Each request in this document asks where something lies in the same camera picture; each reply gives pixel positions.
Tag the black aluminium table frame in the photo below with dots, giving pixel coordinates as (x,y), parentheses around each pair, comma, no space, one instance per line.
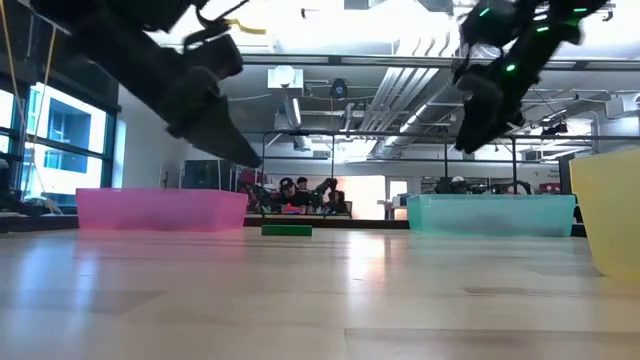
(380,224)

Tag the person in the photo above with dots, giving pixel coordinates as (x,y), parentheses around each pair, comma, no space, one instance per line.
(303,187)
(286,189)
(457,184)
(332,197)

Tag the yellow tape tag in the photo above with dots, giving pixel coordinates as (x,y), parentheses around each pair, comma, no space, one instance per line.
(245,26)

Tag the white ceiling light box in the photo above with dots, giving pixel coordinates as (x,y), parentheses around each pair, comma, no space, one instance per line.
(285,77)

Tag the green rectangular block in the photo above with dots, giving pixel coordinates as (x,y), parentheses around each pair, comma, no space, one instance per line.
(286,230)

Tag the grey overhead beam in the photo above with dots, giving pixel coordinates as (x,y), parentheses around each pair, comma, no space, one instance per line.
(350,60)

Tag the yellow translucent plastic bin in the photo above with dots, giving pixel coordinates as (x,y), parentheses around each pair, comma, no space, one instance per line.
(610,210)

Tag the black computer monitor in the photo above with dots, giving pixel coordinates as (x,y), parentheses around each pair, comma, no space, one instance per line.
(565,175)

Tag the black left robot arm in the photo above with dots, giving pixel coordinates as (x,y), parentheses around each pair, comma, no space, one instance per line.
(115,45)

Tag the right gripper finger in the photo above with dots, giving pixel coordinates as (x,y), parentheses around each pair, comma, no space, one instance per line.
(480,132)

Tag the black ceiling camera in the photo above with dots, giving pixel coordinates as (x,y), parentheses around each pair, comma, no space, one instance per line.
(338,88)
(555,129)

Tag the black metal background frame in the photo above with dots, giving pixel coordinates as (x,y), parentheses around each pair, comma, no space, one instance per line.
(380,134)

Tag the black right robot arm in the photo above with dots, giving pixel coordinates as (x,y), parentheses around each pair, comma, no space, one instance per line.
(550,20)

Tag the pink translucent plastic bin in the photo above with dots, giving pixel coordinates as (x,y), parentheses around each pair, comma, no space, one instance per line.
(160,210)

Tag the teal translucent plastic bin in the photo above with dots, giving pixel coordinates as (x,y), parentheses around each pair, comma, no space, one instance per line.
(490,215)

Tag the black cabinet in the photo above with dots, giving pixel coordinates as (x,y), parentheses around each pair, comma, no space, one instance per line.
(205,175)

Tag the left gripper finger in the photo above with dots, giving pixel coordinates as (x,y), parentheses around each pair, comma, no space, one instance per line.
(220,135)

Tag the large glass window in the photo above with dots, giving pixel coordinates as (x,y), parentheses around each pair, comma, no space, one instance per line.
(65,150)

